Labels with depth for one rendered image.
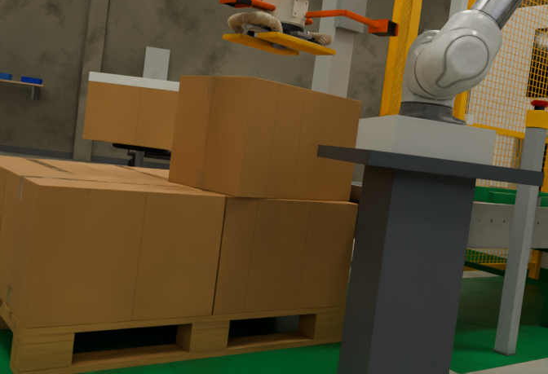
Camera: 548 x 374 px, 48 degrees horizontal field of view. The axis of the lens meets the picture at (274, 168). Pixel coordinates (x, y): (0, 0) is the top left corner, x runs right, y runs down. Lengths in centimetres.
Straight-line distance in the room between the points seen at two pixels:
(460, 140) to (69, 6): 1036
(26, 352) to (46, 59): 996
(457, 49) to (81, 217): 111
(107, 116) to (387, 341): 243
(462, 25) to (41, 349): 144
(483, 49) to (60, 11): 1047
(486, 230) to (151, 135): 196
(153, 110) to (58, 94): 794
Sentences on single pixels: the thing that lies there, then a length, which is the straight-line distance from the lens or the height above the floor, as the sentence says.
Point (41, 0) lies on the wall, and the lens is 1180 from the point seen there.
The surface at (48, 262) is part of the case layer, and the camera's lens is 183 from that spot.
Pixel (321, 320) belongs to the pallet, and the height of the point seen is 9.
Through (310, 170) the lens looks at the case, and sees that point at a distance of 226.
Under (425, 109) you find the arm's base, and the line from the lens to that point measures 182.
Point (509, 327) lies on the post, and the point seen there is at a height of 12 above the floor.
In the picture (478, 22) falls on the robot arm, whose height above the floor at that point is 111.
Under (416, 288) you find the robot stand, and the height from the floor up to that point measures 38.
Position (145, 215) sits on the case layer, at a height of 47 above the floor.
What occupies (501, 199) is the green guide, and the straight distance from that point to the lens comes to 301.
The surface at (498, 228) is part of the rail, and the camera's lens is 284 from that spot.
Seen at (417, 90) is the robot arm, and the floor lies 94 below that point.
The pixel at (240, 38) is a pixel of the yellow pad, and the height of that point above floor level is 111.
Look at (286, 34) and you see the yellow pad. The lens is 225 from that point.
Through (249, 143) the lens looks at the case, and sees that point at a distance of 203.
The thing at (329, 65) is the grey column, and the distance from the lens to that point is 376.
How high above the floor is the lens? 73
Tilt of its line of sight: 2 degrees down
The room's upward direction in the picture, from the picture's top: 7 degrees clockwise
